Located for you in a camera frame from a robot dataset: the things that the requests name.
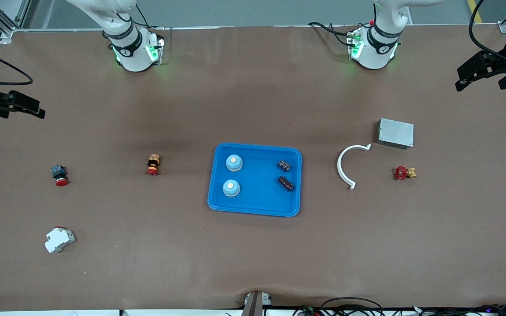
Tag blue dome bell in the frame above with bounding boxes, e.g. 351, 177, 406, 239
225, 154, 244, 172
222, 180, 241, 198

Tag blue plastic tray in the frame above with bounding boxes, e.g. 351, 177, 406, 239
207, 143, 303, 218

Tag blue-bodied red push button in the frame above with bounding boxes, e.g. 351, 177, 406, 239
51, 165, 69, 187

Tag grey metal box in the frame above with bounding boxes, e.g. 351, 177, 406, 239
377, 118, 415, 150

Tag brass valve red handwheel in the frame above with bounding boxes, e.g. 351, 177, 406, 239
394, 165, 417, 181

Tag orange-bodied emergency stop button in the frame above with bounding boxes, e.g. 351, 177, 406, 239
146, 154, 161, 176

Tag white circuit breaker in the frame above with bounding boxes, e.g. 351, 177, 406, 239
44, 226, 76, 254

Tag white curved pipe clamp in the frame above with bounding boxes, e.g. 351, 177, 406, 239
337, 144, 372, 190

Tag brown table mat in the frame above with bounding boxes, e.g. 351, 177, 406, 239
0, 24, 506, 313

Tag black right base cables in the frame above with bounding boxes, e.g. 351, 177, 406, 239
123, 4, 166, 33

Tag black base cables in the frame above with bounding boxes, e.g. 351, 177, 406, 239
123, 4, 166, 33
308, 21, 359, 47

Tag black left base cables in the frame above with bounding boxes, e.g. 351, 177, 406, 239
308, 21, 359, 47

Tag black cable bundle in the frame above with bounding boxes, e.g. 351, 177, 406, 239
424, 304, 506, 316

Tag grey metal post bracket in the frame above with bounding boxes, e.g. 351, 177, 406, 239
242, 292, 273, 316

